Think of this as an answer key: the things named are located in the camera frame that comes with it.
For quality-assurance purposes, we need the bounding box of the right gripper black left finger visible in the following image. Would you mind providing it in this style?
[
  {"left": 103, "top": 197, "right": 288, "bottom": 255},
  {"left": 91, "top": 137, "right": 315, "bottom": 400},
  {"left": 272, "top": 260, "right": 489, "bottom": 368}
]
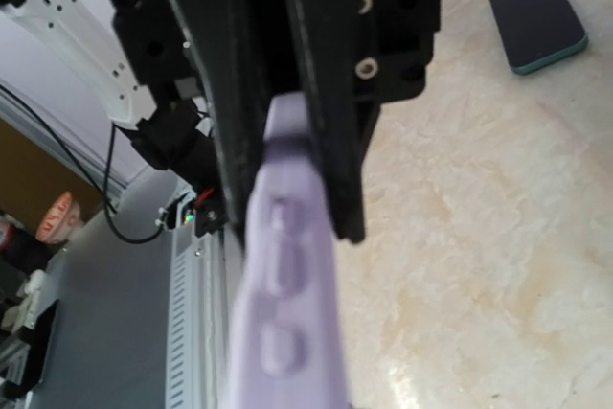
[{"left": 170, "top": 0, "right": 267, "bottom": 238}]

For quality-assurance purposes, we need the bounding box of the red white round object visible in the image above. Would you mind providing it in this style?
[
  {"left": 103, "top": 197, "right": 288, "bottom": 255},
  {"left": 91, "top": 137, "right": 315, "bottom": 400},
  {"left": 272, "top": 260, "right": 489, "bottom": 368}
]
[{"left": 35, "top": 192, "right": 83, "bottom": 244}]

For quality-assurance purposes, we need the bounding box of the dark phone with teal edge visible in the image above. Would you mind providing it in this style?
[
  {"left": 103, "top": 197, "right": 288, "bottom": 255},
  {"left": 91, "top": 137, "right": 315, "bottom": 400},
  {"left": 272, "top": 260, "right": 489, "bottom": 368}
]
[{"left": 489, "top": 0, "right": 589, "bottom": 76}]

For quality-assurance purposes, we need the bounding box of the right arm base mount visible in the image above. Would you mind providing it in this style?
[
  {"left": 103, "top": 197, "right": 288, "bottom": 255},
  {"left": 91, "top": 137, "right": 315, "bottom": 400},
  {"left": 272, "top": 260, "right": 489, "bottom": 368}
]
[{"left": 155, "top": 188, "right": 227, "bottom": 238}]

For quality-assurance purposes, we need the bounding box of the aluminium front rail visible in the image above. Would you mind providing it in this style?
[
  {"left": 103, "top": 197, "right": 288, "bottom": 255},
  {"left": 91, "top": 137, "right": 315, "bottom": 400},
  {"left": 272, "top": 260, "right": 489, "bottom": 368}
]
[{"left": 162, "top": 178, "right": 250, "bottom": 409}]

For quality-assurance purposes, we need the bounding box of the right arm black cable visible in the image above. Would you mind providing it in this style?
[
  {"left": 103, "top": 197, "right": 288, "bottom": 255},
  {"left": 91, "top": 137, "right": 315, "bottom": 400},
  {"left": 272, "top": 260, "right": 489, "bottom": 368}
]
[{"left": 0, "top": 82, "right": 167, "bottom": 243}]

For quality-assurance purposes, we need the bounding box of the lilac phone case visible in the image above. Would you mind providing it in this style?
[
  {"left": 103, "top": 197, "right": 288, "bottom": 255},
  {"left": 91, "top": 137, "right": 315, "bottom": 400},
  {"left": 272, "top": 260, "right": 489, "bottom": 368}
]
[{"left": 222, "top": 92, "right": 351, "bottom": 408}]

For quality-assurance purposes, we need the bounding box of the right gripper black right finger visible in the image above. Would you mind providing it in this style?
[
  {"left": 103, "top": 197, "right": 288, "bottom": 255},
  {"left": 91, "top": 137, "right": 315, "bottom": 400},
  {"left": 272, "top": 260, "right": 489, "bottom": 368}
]
[{"left": 280, "top": 0, "right": 377, "bottom": 242}]

